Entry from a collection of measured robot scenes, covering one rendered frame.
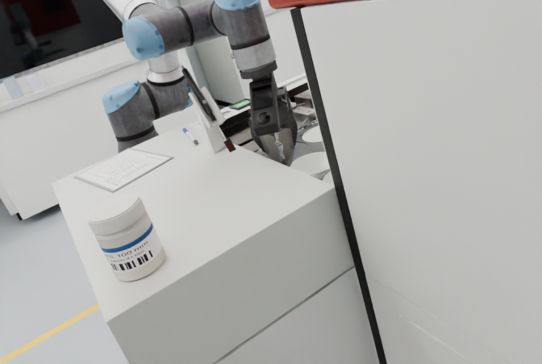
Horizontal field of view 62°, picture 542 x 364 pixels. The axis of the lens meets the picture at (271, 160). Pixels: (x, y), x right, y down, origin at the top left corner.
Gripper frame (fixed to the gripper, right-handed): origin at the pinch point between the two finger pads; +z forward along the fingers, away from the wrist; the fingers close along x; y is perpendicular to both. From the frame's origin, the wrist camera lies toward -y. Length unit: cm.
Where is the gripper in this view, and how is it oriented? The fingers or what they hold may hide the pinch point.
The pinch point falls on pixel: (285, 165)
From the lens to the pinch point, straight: 90.0
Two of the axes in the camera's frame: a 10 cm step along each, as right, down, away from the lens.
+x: -9.6, 2.1, 1.9
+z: 2.7, 8.8, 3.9
